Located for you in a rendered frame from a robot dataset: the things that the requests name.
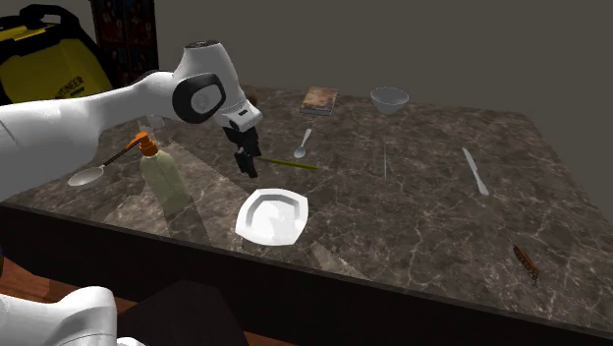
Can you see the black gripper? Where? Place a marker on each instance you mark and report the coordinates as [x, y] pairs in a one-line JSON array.
[[243, 138]]

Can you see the yellow and black bag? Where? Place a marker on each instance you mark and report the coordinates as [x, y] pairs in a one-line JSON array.
[[48, 62]]

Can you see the grey bowl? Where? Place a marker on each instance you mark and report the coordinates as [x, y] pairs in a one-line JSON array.
[[389, 99]]

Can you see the pump bottle with orange top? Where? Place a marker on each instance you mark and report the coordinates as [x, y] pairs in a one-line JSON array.
[[163, 177]]

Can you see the dark robot stand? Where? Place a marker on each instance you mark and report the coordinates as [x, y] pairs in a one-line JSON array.
[[182, 314]]

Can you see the brown book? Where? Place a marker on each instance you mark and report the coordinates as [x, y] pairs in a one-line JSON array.
[[319, 100]]

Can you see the brown patterned knife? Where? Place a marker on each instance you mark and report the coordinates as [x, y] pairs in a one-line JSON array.
[[526, 263]]

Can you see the green pencil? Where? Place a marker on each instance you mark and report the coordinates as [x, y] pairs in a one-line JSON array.
[[292, 164]]

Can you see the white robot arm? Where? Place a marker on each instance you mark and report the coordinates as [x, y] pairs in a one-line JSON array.
[[57, 120]]

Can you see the thin silver rod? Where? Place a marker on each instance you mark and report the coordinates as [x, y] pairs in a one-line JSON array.
[[384, 158]]

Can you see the white octagonal plate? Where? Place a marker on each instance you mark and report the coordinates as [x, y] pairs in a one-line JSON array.
[[272, 217]]

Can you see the silver table knife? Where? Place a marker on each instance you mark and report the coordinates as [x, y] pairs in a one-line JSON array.
[[475, 171]]

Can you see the small silver spoon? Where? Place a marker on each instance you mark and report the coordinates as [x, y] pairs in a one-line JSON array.
[[302, 144]]

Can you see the dark bookshelf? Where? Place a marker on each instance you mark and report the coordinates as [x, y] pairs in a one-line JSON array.
[[127, 38]]

